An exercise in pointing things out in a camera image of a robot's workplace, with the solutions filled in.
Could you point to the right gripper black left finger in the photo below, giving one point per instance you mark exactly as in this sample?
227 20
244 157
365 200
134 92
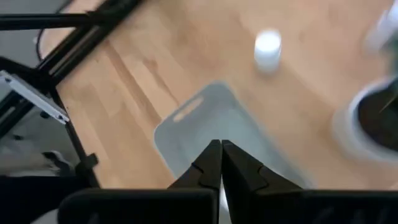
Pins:
205 168

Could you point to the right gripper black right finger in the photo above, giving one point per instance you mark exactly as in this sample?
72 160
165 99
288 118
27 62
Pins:
239 174

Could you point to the grey plastic basket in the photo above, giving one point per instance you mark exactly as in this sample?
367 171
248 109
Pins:
214 124

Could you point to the white plant pot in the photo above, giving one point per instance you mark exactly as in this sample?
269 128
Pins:
345 130

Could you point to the black plastic clamp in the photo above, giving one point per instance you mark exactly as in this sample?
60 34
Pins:
88 163

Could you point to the green snake plant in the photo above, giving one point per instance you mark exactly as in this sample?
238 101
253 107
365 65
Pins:
390 46

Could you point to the black aluminium frame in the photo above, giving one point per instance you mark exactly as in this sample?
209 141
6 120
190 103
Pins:
77 40

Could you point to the silver metal bracket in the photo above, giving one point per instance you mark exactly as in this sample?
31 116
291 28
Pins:
34 96

